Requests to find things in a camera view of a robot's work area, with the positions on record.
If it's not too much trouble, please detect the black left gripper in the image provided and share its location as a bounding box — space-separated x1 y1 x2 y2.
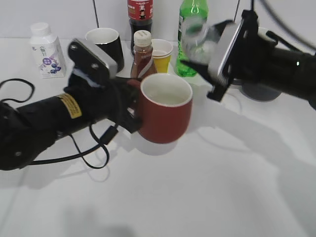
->
64 70 142 133

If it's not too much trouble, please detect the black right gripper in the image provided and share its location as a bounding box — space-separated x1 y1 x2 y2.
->
180 9 277 102

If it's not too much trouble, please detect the clear water bottle green label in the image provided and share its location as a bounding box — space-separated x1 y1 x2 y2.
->
181 17 220 65

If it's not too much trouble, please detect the red ceramic mug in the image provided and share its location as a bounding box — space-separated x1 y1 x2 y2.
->
127 73 193 144

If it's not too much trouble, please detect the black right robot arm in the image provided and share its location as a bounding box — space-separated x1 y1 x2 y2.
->
181 10 316 107

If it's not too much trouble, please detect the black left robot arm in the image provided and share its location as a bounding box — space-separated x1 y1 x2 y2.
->
0 72 141 171

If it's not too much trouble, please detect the dark grey ceramic mug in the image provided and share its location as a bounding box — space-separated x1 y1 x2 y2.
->
241 83 281 102

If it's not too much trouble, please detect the black ceramic mug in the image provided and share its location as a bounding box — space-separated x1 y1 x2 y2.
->
85 28 125 73

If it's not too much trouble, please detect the brown Nescafe coffee bottle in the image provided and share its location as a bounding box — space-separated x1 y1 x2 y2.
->
130 30 157 79

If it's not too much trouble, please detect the yellow plastic cup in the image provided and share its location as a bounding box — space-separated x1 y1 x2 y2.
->
153 55 171 73

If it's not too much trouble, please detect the white paper cup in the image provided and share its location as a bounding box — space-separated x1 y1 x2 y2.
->
152 39 173 58

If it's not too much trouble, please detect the green soda bottle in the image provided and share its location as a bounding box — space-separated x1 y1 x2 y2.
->
176 0 209 77

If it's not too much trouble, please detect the white blueberry yogurt bottle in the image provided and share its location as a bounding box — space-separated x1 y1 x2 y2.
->
30 22 66 79

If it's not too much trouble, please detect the cola bottle red label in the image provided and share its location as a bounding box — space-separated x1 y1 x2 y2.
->
127 0 154 55

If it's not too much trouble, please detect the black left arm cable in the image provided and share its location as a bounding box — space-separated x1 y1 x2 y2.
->
0 78 119 170

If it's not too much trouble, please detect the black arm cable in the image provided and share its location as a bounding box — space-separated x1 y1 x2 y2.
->
0 78 119 170
250 0 316 56

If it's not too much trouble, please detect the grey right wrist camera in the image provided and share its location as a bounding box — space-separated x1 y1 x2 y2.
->
208 20 244 87

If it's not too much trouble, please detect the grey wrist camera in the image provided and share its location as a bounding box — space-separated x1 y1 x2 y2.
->
208 20 244 87
68 38 118 85

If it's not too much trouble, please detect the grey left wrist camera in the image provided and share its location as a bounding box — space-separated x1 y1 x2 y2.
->
68 38 118 85

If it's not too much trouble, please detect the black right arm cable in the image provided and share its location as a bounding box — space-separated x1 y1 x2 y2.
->
250 0 316 56

